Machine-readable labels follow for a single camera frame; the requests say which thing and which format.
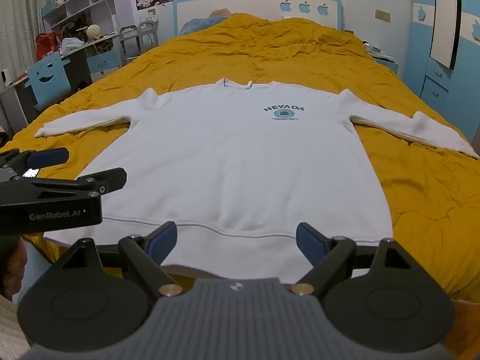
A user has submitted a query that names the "white blue bookshelf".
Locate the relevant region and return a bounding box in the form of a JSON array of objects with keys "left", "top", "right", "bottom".
[{"left": 40, "top": 0, "right": 118, "bottom": 40}]

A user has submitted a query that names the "bedside nightstand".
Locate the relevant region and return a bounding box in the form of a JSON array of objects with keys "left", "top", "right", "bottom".
[{"left": 362, "top": 41, "right": 399, "bottom": 74}]

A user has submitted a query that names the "cream round ball lamp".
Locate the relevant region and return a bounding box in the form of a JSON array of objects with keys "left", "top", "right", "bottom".
[{"left": 85, "top": 24, "right": 101, "bottom": 41}]

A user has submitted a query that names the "blue pillow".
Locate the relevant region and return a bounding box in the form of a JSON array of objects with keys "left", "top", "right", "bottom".
[{"left": 178, "top": 16, "right": 226, "bottom": 36}]

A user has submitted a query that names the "study desk with drawers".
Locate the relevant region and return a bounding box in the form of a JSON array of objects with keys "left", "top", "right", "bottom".
[{"left": 1, "top": 33, "right": 122, "bottom": 133}]

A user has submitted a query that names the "white blue bed headboard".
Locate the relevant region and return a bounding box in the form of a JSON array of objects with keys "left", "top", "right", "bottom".
[{"left": 172, "top": 0, "right": 343, "bottom": 35}]

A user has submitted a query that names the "left hand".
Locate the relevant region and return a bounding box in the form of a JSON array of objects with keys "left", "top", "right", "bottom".
[{"left": 1, "top": 238, "right": 28, "bottom": 299}]

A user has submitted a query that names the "white plastic bag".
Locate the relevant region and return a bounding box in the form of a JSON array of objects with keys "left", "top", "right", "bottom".
[{"left": 60, "top": 37, "right": 85, "bottom": 55}]

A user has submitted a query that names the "grey metal rolling cart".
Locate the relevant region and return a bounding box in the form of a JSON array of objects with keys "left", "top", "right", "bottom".
[{"left": 119, "top": 19, "right": 159, "bottom": 64}]

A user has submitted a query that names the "mustard yellow quilt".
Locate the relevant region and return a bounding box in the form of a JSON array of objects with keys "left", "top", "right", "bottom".
[{"left": 7, "top": 14, "right": 479, "bottom": 302}]

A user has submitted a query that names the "white Nevada sweatshirt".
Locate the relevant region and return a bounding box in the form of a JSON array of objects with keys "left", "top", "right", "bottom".
[{"left": 38, "top": 80, "right": 473, "bottom": 284}]

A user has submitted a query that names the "red bag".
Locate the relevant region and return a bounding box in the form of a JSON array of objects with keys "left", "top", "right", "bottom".
[{"left": 35, "top": 32, "right": 62, "bottom": 61}]

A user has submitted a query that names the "blue smiley face chair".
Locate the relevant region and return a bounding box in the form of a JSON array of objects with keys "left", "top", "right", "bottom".
[{"left": 25, "top": 52, "right": 72, "bottom": 112}]

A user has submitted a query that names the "wall switch plate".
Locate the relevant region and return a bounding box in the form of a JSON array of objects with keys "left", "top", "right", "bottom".
[{"left": 375, "top": 9, "right": 391, "bottom": 23}]

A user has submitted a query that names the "blue white wardrobe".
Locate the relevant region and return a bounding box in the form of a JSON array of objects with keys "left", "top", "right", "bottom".
[{"left": 403, "top": 0, "right": 480, "bottom": 141}]

